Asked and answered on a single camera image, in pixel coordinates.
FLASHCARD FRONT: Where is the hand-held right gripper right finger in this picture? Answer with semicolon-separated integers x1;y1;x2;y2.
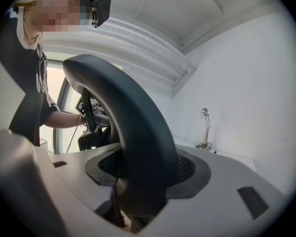
143;144;286;237

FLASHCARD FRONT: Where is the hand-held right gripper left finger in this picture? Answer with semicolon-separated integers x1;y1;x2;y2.
36;142;139;237

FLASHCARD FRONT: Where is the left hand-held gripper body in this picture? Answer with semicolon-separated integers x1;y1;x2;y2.
75;95;107;131

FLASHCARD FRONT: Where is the black office chair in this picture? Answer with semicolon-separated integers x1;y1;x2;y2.
63;54;181;234

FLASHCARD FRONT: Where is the person's left forearm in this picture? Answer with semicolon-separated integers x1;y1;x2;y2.
43;110;83;130

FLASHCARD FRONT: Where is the white desk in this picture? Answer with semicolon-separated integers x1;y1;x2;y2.
172;137;257;172

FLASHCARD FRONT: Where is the silver desk lamp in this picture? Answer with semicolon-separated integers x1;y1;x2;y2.
194;107;213;152

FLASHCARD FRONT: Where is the person in black shirt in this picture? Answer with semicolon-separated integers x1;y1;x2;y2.
0;6;60;148

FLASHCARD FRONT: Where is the person's head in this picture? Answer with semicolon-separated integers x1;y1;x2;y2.
13;0;92;41

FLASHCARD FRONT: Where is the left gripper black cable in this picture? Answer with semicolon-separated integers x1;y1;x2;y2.
65;126;78;154

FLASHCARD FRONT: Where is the black head camera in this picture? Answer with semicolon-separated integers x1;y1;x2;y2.
90;0;111;28

